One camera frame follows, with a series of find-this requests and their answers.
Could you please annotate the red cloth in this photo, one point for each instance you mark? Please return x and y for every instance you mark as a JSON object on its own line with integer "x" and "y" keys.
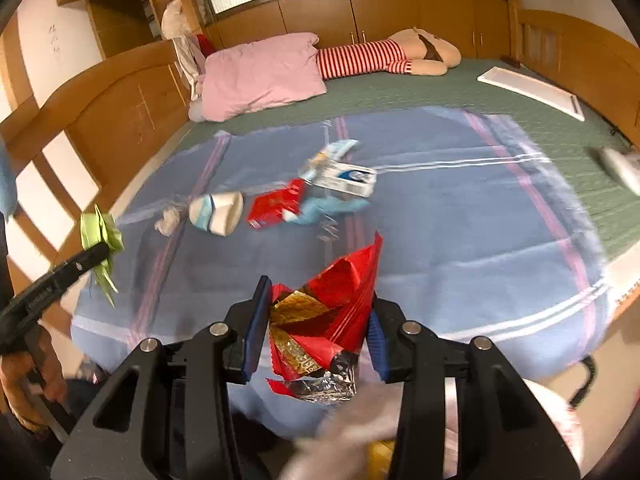
{"x": 206, "y": 45}

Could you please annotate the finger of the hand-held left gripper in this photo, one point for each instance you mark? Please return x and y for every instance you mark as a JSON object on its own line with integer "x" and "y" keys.
{"x": 75, "y": 270}

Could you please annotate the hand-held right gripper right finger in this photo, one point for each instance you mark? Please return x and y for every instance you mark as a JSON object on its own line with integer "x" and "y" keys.
{"x": 377, "y": 355}

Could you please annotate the striped plush doll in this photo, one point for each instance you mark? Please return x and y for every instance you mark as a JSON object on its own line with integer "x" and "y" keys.
{"x": 360, "y": 60}

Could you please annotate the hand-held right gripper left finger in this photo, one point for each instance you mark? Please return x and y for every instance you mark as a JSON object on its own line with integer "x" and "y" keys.
{"x": 255, "y": 332}

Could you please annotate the white handheld massager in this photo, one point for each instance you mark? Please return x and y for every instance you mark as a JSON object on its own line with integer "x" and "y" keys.
{"x": 620, "y": 167}

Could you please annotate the blue plaid blanket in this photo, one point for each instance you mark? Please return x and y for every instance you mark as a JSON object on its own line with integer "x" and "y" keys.
{"x": 450, "y": 240}

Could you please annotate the green paper wrapper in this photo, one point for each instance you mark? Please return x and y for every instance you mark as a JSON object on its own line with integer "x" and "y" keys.
{"x": 100, "y": 225}

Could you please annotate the blue face mask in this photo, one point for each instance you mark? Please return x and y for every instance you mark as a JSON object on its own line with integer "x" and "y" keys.
{"x": 325, "y": 207}

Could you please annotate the white and blue paper cup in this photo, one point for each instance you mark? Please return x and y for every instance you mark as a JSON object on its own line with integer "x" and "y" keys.
{"x": 217, "y": 212}

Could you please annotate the person's left hand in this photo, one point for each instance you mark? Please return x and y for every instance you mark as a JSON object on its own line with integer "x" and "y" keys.
{"x": 25, "y": 385}

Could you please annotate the white flat board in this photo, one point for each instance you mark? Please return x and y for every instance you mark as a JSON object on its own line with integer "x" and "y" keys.
{"x": 530, "y": 91}

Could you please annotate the white printed plastic bag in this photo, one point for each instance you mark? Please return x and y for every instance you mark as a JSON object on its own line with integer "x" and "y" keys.
{"x": 345, "y": 425}

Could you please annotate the wooden bookshelf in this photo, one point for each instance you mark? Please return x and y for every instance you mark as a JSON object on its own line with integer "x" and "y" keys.
{"x": 115, "y": 10}

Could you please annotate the white hanging garment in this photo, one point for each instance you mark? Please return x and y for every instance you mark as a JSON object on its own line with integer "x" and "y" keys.
{"x": 180, "y": 35}

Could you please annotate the blue and white wrapper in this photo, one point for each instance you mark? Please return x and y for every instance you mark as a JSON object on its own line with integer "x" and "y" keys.
{"x": 340, "y": 149}

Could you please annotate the clear plastic wrapper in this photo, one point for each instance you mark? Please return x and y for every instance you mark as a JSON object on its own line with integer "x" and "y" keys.
{"x": 312, "y": 170}

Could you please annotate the wooden cabinet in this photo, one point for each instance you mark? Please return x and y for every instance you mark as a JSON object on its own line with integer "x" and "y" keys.
{"x": 310, "y": 15}

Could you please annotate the wooden bunk bed frame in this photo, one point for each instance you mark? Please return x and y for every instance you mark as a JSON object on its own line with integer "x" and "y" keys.
{"x": 125, "y": 95}

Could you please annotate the light purple pillow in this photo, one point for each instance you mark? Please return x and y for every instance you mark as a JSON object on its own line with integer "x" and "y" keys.
{"x": 197, "y": 111}

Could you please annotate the pink pillow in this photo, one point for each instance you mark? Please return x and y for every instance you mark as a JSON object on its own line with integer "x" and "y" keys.
{"x": 260, "y": 75}

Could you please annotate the red box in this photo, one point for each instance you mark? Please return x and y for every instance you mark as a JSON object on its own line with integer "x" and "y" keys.
{"x": 275, "y": 205}

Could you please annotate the red snack wrapper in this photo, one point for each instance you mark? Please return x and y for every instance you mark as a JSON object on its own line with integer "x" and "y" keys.
{"x": 340, "y": 290}

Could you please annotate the green patterned bed mat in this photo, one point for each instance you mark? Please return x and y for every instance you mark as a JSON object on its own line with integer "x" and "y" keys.
{"x": 425, "y": 90}

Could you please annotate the yellow snack bag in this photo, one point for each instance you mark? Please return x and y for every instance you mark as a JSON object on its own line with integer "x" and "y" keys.
{"x": 381, "y": 460}

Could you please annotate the crumpled white tissue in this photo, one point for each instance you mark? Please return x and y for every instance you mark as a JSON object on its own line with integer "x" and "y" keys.
{"x": 167, "y": 222}

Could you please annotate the white box with blue print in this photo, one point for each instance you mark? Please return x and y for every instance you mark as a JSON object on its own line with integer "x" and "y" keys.
{"x": 350, "y": 180}

